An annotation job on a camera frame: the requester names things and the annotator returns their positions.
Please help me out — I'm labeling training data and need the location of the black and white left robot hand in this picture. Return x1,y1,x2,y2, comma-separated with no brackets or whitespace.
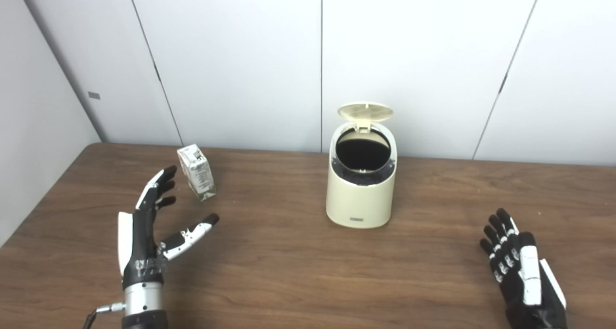
117,165,220,291

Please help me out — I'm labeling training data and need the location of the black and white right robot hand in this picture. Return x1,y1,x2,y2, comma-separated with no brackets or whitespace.
479,208,567,329

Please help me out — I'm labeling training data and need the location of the white and green milk carton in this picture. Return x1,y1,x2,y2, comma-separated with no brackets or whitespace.
177,144,217,202

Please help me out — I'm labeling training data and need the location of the cream-colored desktop trash bin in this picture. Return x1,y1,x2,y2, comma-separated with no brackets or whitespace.
326,120,398,229

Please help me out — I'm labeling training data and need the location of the round cream bin lid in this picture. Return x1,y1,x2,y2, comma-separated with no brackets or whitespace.
337,102,394,128

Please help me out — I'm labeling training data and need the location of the black bin liner bag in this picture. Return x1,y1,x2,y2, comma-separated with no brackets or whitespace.
332,129,395,185

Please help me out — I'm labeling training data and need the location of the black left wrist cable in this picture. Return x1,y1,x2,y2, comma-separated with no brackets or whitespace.
82,302,127,329

